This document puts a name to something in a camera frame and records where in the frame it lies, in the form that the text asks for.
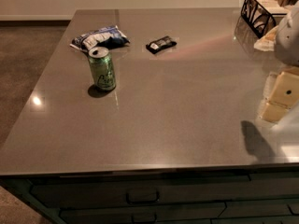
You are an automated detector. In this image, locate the black rxbar chocolate wrapper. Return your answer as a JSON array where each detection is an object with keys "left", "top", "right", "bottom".
[{"left": 146, "top": 35, "right": 177, "bottom": 54}]

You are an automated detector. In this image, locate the green soda can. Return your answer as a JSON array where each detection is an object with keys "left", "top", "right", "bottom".
[{"left": 88, "top": 47, "right": 116, "bottom": 91}]

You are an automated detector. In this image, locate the upper drawer with handle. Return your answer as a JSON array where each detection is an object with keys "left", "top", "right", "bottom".
[{"left": 31, "top": 175, "right": 299, "bottom": 209}]

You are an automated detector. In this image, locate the lower drawer with handle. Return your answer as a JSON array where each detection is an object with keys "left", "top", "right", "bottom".
[{"left": 60, "top": 203, "right": 226, "bottom": 224}]

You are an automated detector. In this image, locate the black wire basket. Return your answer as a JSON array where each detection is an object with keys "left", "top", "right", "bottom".
[{"left": 240, "top": 0, "right": 295, "bottom": 39}]

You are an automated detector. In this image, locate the blue white chip bag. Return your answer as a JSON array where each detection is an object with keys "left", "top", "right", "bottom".
[{"left": 70, "top": 25, "right": 130, "bottom": 52}]

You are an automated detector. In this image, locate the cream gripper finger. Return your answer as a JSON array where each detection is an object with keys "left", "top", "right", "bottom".
[
  {"left": 261, "top": 103, "right": 288, "bottom": 123},
  {"left": 269, "top": 71, "right": 299, "bottom": 109}
]

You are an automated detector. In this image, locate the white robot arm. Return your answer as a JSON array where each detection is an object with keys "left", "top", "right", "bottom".
[{"left": 259, "top": 3, "right": 299, "bottom": 123}]

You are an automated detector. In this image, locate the drawer with handle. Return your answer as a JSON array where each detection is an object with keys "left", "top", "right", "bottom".
[
  {"left": 60, "top": 203, "right": 226, "bottom": 224},
  {"left": 31, "top": 175, "right": 299, "bottom": 209}
]

